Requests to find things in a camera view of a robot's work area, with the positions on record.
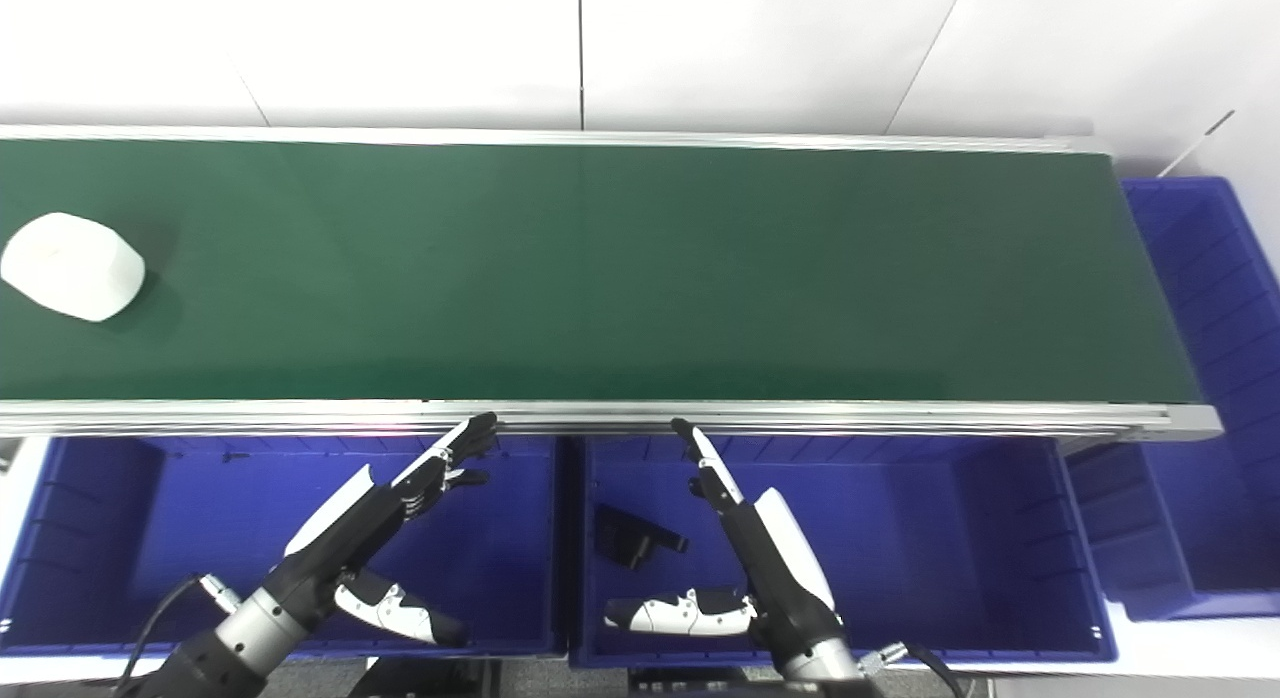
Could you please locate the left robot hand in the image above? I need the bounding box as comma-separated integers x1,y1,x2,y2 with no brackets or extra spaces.
265,412,500,648

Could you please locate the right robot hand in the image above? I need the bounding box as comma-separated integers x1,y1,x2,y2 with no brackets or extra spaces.
603,418,847,670

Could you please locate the white plastic part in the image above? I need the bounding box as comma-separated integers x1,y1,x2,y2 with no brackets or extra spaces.
0,212,147,324

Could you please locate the black plastic part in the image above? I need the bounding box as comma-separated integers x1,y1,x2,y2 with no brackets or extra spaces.
594,504,690,572

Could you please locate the green conveyor belt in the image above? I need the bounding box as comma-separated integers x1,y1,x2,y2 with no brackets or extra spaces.
0,140,1204,403
0,125,1224,442

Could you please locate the blue plastic bin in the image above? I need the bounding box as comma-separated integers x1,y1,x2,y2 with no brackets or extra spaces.
0,433,568,661
1064,176,1280,622
568,433,1120,671

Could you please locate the thin white rod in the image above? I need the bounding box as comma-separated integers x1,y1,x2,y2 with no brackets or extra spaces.
1158,109,1237,178

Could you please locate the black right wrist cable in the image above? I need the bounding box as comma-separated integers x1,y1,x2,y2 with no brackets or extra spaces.
858,642,967,698

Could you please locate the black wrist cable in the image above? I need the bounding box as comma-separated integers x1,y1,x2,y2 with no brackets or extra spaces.
113,574,243,698
858,642,967,698

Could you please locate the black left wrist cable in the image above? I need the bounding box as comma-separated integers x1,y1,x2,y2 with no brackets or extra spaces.
113,574,243,698

